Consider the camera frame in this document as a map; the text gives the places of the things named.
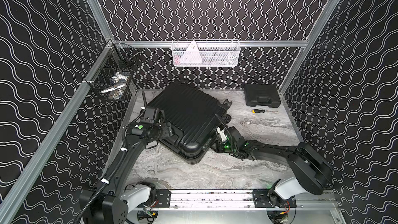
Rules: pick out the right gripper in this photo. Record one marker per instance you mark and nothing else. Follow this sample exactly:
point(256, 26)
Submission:
point(218, 146)

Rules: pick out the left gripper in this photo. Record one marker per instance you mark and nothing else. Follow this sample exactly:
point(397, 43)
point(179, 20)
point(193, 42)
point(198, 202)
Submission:
point(166, 129)

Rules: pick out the black hard-shell suitcase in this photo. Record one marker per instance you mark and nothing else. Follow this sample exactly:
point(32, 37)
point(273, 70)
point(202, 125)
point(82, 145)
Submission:
point(192, 114)

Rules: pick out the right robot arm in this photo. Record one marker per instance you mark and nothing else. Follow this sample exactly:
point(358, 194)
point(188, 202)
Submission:
point(311, 173)

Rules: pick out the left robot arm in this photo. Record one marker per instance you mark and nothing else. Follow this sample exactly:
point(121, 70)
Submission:
point(103, 204)

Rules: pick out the black plastic tool case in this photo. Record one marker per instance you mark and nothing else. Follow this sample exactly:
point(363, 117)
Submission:
point(261, 95)

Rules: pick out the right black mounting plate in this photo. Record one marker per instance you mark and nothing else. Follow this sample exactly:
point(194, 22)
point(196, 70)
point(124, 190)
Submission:
point(264, 199)

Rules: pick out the black mounting plate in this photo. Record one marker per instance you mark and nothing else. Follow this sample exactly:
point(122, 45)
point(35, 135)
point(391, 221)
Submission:
point(264, 199)
point(160, 199)

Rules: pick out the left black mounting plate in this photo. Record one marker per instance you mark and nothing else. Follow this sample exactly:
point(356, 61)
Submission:
point(160, 199)

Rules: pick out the yellow black handled screwdriver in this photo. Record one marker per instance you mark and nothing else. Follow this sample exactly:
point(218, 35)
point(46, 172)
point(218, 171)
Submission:
point(257, 111)

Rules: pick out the black wire mesh basket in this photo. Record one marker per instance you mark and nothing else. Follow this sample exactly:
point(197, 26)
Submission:
point(113, 78)

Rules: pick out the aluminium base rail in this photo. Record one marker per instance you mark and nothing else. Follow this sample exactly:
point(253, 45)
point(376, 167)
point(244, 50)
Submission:
point(223, 199)

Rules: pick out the clear plastic wall bin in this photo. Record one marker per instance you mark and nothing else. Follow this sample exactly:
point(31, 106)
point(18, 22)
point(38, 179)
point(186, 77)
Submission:
point(205, 52)

